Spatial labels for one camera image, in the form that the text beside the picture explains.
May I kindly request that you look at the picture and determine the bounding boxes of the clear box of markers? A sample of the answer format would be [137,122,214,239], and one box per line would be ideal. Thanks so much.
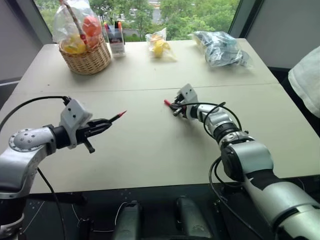
[103,20,126,59]

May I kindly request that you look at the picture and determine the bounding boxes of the woven wicker basket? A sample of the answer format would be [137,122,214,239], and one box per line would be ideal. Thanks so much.
[58,0,112,76]

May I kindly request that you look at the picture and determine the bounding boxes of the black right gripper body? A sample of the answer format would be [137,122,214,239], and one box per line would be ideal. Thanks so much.
[174,94,193,119]

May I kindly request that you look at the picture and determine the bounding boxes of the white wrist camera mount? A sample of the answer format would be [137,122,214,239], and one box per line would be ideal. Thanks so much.
[58,98,94,150]
[179,84,199,106]

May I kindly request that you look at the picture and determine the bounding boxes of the small bag of yellow fruit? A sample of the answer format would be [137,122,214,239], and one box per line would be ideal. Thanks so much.
[145,27,177,62]

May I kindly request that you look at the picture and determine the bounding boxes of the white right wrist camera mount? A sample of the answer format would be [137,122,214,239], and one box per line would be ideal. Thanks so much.
[179,84,199,106]

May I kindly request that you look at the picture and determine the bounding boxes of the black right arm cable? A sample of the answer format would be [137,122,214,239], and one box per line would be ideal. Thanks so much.
[184,100,271,240]

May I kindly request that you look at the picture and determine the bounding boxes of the dark rounded shape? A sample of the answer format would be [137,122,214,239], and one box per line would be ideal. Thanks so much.
[174,196,213,240]
[112,200,145,240]

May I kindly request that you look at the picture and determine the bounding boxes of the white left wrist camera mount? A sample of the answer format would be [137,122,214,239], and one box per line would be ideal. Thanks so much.
[58,98,94,150]

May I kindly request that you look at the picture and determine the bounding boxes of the black marker with red tip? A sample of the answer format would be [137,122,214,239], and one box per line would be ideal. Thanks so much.
[108,110,128,124]

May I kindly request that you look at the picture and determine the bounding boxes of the thin white wire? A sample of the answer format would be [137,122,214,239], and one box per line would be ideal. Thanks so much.
[113,201,132,227]

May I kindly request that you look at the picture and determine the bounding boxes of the clear bag of fruit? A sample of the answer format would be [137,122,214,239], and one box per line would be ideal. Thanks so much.
[51,4,104,55]

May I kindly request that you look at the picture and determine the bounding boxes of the clear bag of blue items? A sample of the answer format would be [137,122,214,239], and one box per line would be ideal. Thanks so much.
[190,30,253,69]

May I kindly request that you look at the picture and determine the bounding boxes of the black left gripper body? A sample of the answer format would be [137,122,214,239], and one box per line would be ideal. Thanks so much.
[75,118,101,154]

